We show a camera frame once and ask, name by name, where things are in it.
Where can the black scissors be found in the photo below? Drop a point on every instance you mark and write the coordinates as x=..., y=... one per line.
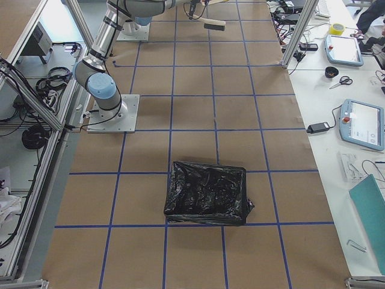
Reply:
x=344, y=80

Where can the teach pendant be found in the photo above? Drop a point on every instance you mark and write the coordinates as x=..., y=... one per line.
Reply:
x=362, y=124
x=343, y=50

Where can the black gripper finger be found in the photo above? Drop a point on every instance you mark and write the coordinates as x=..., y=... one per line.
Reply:
x=192, y=9

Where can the upper teach pendant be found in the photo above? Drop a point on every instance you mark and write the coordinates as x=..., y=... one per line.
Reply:
x=343, y=50

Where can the lower teach pendant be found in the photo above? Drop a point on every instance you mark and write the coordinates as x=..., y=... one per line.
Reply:
x=362, y=124

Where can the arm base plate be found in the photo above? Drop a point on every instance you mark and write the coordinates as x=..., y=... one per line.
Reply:
x=141, y=36
x=121, y=119

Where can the small black bowl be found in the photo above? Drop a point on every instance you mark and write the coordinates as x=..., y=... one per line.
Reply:
x=331, y=72

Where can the yellow tape roll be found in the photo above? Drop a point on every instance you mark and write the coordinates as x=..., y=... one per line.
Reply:
x=336, y=29

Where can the teal folder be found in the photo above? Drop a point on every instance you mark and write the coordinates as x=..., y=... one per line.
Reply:
x=369, y=203

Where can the black power adapter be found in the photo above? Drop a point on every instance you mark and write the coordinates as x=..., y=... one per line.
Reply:
x=318, y=127

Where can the black lined trash bin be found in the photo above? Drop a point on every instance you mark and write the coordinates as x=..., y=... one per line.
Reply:
x=207, y=194

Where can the metal allen key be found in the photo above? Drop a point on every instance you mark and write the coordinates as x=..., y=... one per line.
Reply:
x=357, y=246

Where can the beige dustpan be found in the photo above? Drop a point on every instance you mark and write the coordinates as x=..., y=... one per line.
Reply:
x=212, y=2

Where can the beige hand brush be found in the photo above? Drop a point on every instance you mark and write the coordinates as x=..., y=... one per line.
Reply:
x=211, y=24

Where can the aluminium frame post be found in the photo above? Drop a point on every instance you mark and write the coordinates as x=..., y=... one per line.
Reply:
x=302, y=23

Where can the grey control box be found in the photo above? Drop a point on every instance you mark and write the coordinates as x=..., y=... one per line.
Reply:
x=39, y=44

